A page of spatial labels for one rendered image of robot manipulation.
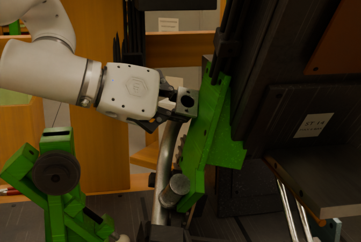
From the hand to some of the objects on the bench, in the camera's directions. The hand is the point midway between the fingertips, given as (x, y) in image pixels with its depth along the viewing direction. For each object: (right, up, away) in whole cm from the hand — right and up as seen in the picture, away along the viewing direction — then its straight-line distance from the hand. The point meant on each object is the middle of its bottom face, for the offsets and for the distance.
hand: (180, 107), depth 78 cm
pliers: (-43, -22, +31) cm, 58 cm away
